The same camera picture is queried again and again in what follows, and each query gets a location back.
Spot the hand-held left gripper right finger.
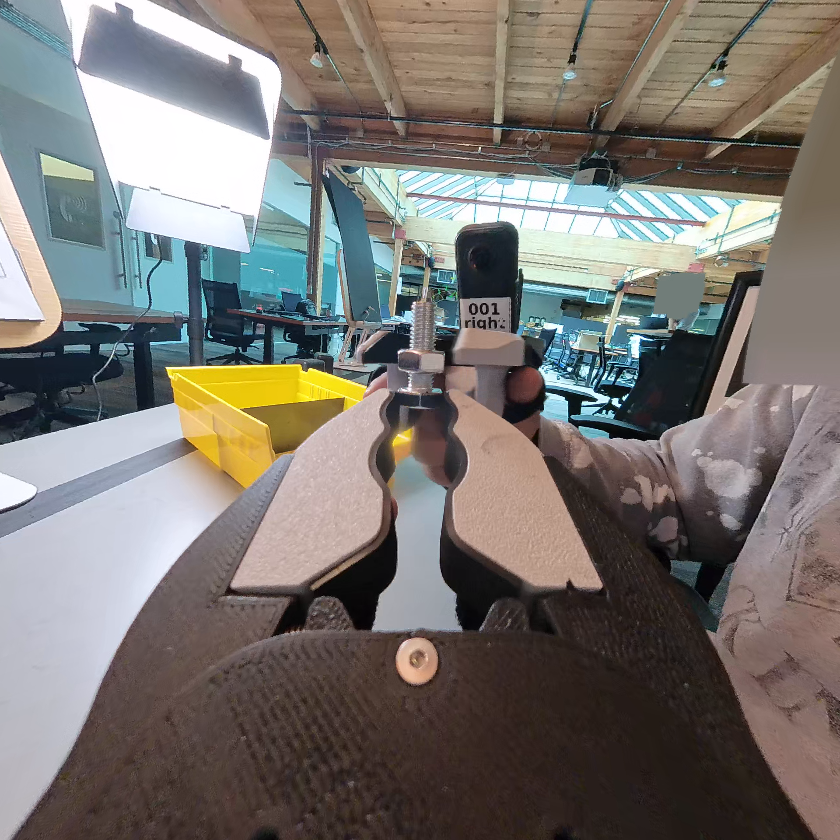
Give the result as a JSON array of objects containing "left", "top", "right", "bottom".
[{"left": 441, "top": 388, "right": 605, "bottom": 624}]

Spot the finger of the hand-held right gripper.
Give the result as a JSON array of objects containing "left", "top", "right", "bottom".
[
  {"left": 453, "top": 325, "right": 527, "bottom": 411},
  {"left": 357, "top": 330, "right": 411, "bottom": 365}
]

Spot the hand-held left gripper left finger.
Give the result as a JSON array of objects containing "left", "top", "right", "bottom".
[{"left": 228, "top": 388, "right": 399, "bottom": 624}]

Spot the silver hex bolt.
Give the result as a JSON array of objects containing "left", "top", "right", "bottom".
[{"left": 395, "top": 301, "right": 447, "bottom": 409}]

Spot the large yellow plastic bin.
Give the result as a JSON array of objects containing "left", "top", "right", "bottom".
[{"left": 166, "top": 364, "right": 414, "bottom": 488}]

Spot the person's right forearm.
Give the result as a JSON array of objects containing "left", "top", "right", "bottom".
[{"left": 539, "top": 384, "right": 821, "bottom": 565}]

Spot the person's right hand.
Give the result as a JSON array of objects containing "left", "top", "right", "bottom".
[{"left": 364, "top": 364, "right": 547, "bottom": 487}]

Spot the wooden panel stand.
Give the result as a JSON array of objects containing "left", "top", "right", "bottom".
[{"left": 336, "top": 248, "right": 385, "bottom": 371}]

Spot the black bin divider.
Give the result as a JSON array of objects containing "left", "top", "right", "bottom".
[{"left": 241, "top": 395, "right": 345, "bottom": 454}]

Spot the tall black panel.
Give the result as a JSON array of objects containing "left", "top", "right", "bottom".
[{"left": 322, "top": 169, "right": 383, "bottom": 322}]

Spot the dark wooden desk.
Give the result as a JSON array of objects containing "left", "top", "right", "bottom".
[
  {"left": 59, "top": 301, "right": 181, "bottom": 411},
  {"left": 227, "top": 308, "right": 349, "bottom": 365}
]

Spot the grey ceiling box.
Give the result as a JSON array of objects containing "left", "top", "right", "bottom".
[{"left": 566, "top": 154, "right": 623, "bottom": 207}]

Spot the black mesh office chair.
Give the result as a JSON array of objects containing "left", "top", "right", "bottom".
[{"left": 571, "top": 331, "right": 716, "bottom": 441}]

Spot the black light stand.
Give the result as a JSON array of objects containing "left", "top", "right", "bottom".
[{"left": 184, "top": 241, "right": 210, "bottom": 367}]

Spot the black white marker board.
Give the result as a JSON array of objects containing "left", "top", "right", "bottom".
[{"left": 696, "top": 270, "right": 765, "bottom": 421}]

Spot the white diffuser panel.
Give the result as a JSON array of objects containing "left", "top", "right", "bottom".
[{"left": 125, "top": 187, "right": 252, "bottom": 253}]

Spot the bright softbox light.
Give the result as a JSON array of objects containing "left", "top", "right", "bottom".
[{"left": 59, "top": 0, "right": 283, "bottom": 217}]

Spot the black light flag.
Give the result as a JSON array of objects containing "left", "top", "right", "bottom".
[{"left": 77, "top": 3, "right": 271, "bottom": 140}]

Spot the wooden document board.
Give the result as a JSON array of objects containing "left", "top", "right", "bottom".
[{"left": 0, "top": 154, "right": 63, "bottom": 345}]

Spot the printed instruction sheet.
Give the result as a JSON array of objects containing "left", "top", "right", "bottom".
[{"left": 0, "top": 220, "right": 46, "bottom": 322}]

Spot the black power cable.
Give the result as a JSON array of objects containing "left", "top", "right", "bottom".
[{"left": 92, "top": 239, "right": 165, "bottom": 421}]

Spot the grey wall sign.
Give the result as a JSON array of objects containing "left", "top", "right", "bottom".
[{"left": 39, "top": 152, "right": 106, "bottom": 249}]

